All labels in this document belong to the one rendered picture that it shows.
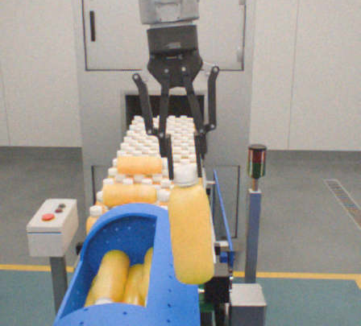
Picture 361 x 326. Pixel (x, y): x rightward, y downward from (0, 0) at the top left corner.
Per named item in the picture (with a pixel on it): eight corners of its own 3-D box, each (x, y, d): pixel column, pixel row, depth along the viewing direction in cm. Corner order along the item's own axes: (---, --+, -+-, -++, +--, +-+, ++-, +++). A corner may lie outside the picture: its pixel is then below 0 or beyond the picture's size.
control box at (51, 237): (29, 257, 127) (26, 225, 124) (49, 226, 146) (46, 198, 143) (63, 257, 127) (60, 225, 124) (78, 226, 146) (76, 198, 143)
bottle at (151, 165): (116, 171, 163) (164, 171, 163) (117, 154, 165) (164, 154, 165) (118, 175, 170) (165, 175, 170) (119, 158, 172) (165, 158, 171)
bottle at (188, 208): (222, 274, 75) (216, 175, 71) (193, 291, 71) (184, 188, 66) (195, 261, 80) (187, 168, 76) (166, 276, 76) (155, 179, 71)
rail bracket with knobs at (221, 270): (197, 307, 121) (197, 275, 118) (197, 292, 128) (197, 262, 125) (233, 307, 121) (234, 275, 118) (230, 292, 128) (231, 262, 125)
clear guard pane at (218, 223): (226, 370, 156) (230, 251, 142) (212, 257, 231) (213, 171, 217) (227, 370, 156) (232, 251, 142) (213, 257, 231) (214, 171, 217)
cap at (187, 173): (203, 177, 71) (202, 167, 70) (185, 184, 68) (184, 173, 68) (186, 173, 74) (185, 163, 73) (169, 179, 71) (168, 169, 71)
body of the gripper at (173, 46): (139, 27, 61) (147, 93, 63) (200, 22, 61) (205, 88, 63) (145, 27, 68) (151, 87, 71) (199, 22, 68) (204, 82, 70)
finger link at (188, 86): (177, 64, 68) (186, 62, 68) (198, 131, 71) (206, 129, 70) (176, 67, 64) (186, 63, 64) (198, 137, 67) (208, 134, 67)
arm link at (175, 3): (199, -23, 58) (202, 23, 60) (198, -16, 67) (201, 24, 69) (132, -15, 59) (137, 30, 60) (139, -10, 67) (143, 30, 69)
